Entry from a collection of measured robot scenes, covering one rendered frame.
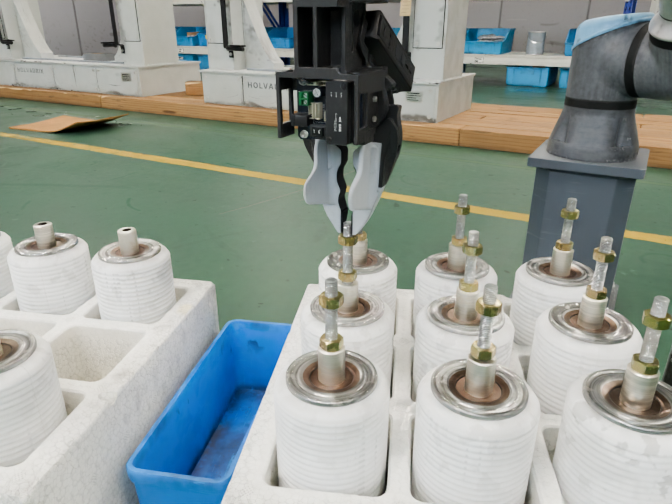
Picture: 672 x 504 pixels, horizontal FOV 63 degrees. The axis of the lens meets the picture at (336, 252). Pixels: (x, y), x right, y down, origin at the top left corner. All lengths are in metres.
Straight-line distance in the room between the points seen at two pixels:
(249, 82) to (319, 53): 2.75
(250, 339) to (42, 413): 0.34
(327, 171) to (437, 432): 0.24
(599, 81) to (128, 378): 0.84
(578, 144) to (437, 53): 1.74
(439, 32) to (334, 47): 2.26
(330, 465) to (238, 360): 0.41
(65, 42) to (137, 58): 4.08
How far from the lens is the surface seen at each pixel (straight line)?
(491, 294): 0.41
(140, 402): 0.65
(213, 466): 0.75
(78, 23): 8.03
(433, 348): 0.54
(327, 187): 0.51
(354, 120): 0.42
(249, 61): 3.38
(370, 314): 0.54
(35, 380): 0.55
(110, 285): 0.71
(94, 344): 0.74
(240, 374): 0.85
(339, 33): 0.45
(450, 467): 0.45
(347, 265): 0.53
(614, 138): 1.04
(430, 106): 2.67
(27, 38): 4.93
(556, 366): 0.56
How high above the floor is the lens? 0.52
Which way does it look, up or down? 23 degrees down
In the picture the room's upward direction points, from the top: straight up
